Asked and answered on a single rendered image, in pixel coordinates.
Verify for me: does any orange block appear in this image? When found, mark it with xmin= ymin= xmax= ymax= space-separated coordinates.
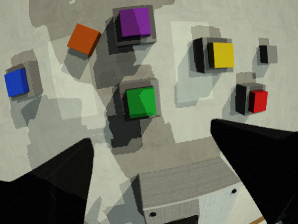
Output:
xmin=67 ymin=23 xmax=101 ymax=56

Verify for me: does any red button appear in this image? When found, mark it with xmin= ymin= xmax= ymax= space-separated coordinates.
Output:
xmin=235 ymin=83 xmax=267 ymax=116

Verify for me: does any yellow button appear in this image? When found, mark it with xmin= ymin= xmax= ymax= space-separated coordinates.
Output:
xmin=194 ymin=37 xmax=234 ymax=73

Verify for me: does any green button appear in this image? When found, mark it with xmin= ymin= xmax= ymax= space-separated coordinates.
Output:
xmin=118 ymin=77 xmax=161 ymax=123

